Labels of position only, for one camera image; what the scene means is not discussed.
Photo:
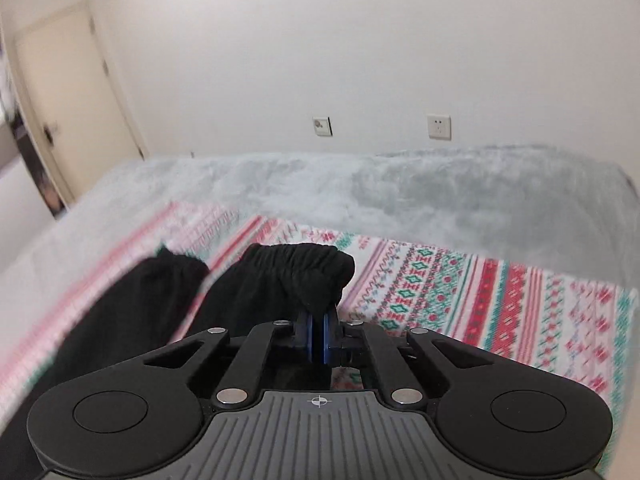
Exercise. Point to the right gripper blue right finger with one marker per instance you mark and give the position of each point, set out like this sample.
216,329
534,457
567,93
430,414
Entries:
339,344

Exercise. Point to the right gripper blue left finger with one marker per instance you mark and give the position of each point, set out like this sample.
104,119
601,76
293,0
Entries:
306,335

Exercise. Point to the black pants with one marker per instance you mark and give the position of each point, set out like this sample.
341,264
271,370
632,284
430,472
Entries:
142,311

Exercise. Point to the cream bedroom door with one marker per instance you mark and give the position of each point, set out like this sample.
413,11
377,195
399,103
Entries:
67,81

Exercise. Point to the red green patterned blanket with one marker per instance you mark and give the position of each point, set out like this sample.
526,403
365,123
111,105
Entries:
469,368

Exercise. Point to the grey fluffy bed cover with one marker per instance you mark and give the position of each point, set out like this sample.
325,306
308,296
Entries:
532,204

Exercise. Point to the white wall socket left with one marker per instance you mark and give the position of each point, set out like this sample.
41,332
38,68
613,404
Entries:
322,126

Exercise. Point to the white wall socket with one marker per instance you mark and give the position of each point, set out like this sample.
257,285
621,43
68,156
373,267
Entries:
322,126
439,127

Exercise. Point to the white wall socket right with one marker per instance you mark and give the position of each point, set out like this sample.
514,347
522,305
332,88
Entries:
439,127

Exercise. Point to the black door handle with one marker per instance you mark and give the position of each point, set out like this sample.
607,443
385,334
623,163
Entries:
49,131

